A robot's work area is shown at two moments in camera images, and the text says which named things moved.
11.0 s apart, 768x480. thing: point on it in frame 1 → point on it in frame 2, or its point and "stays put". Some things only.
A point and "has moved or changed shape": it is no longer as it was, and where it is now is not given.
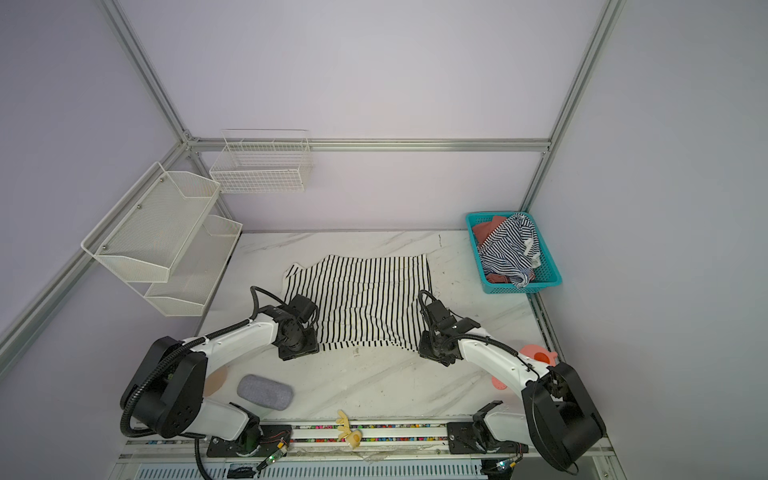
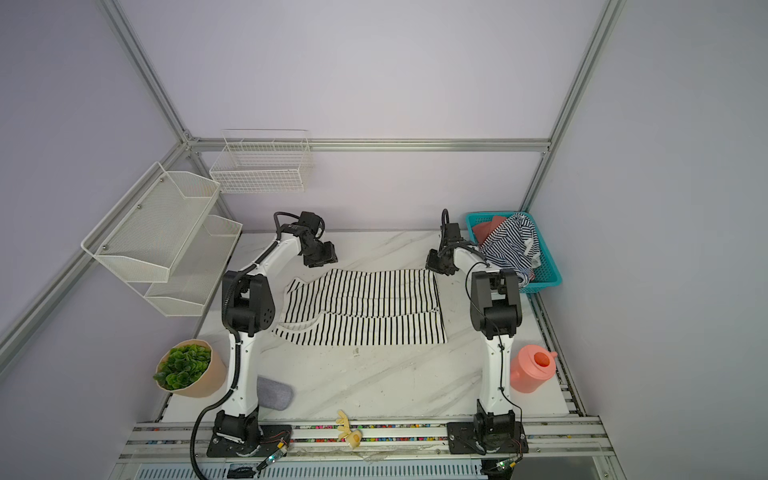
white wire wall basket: [262, 161] stays put
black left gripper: [311, 346] → [330, 256]
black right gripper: [423, 348] → [432, 264]
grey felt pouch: [265, 392] stays put
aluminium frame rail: [368, 144] stays put
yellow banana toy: [352, 437] stays put
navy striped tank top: [503, 251] stays put
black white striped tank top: [375, 301] has moved or changed shape
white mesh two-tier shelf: [163, 239] stays put
